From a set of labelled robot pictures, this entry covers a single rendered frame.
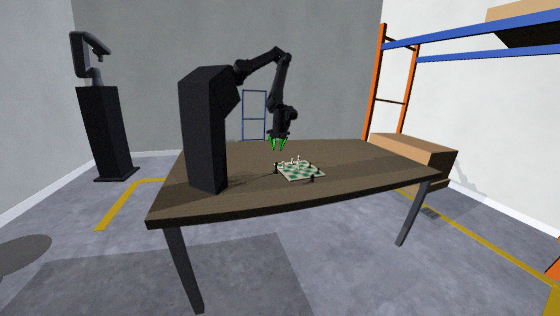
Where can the green and white chessboard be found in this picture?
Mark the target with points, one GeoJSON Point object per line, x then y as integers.
{"type": "Point", "coordinates": [292, 173]}

